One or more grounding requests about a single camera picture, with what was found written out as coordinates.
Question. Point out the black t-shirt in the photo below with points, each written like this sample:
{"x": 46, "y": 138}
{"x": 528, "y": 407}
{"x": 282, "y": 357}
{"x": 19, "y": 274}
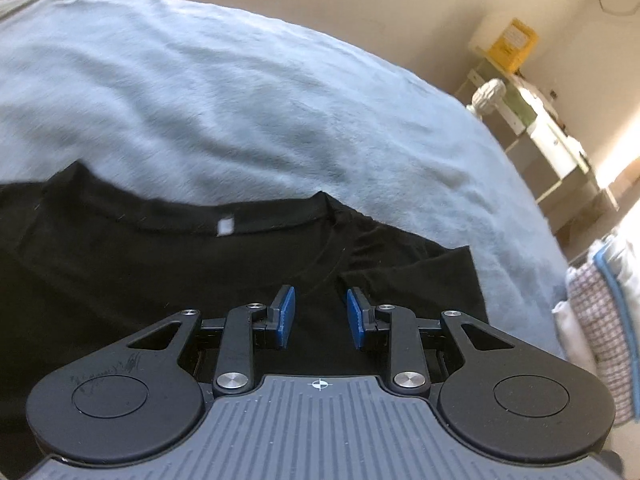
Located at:
{"x": 150, "y": 260}

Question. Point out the white desk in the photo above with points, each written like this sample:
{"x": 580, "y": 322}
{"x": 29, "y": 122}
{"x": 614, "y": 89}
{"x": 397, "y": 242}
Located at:
{"x": 545, "y": 135}

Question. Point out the light blue folded garment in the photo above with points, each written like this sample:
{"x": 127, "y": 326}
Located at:
{"x": 612, "y": 280}

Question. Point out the stack of folded clothes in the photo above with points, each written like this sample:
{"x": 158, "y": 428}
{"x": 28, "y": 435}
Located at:
{"x": 600, "y": 320}

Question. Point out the white bedpost finial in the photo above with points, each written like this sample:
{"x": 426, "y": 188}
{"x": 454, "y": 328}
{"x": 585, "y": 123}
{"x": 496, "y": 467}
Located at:
{"x": 487, "y": 96}

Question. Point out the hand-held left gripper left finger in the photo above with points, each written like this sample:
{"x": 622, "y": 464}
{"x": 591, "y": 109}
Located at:
{"x": 286, "y": 316}

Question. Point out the grey-blue blanket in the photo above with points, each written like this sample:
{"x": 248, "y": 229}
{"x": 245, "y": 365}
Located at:
{"x": 250, "y": 85}

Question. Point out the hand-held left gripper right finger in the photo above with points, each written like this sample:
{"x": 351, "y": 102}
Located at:
{"x": 357, "y": 317}

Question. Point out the yellow box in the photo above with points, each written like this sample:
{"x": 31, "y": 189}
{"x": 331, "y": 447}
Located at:
{"x": 515, "y": 45}

